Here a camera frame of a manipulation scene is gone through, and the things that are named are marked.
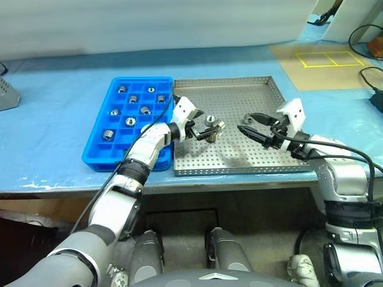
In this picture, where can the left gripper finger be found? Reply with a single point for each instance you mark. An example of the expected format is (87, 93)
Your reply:
(208, 131)
(197, 114)

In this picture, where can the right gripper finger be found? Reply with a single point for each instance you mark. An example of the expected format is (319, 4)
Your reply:
(263, 118)
(252, 134)

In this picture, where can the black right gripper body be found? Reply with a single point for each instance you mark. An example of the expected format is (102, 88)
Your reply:
(276, 137)

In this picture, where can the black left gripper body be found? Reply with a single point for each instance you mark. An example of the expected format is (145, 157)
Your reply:
(192, 131)

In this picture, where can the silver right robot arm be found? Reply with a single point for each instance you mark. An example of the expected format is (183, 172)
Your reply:
(344, 179)

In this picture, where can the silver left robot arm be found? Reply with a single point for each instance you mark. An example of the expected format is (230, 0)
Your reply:
(149, 146)

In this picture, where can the blue plastic compartment tray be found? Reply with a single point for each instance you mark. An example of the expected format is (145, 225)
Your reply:
(98, 146)

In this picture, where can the metal nut on tray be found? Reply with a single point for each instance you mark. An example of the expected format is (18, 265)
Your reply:
(210, 119)

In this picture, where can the perforated metal tray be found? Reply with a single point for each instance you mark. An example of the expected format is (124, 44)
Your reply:
(227, 92)

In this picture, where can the brown cardboard mat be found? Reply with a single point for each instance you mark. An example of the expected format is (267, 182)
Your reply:
(317, 77)

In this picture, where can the grey rounded robot leg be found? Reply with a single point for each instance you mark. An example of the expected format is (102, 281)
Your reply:
(227, 251)
(146, 254)

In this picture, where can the white foam board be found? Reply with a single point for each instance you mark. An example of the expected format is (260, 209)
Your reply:
(344, 27)

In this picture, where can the orange brown object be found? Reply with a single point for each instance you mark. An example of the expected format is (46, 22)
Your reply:
(376, 48)

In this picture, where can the grey robot torso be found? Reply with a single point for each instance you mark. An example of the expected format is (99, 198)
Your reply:
(194, 279)

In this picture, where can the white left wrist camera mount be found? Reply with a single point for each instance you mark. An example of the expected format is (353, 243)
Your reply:
(184, 107)

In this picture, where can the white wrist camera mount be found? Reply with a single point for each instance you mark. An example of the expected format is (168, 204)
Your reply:
(184, 107)
(294, 112)

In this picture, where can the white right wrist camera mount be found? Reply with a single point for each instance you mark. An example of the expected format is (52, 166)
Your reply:
(294, 112)

